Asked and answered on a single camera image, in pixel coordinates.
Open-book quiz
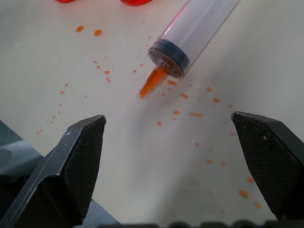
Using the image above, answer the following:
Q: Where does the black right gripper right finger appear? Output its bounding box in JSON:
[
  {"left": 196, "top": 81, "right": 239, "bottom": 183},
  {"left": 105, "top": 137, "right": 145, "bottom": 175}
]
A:
[{"left": 231, "top": 111, "right": 304, "bottom": 223}]

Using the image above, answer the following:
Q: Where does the large clear plastic syringe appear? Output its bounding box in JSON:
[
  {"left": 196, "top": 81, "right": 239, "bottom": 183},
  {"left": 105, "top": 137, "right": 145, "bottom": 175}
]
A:
[{"left": 136, "top": 0, "right": 241, "bottom": 99}]

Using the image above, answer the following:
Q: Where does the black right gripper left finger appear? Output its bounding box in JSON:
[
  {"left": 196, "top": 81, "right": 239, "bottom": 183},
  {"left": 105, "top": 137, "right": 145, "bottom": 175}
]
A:
[{"left": 0, "top": 114, "right": 107, "bottom": 228}]

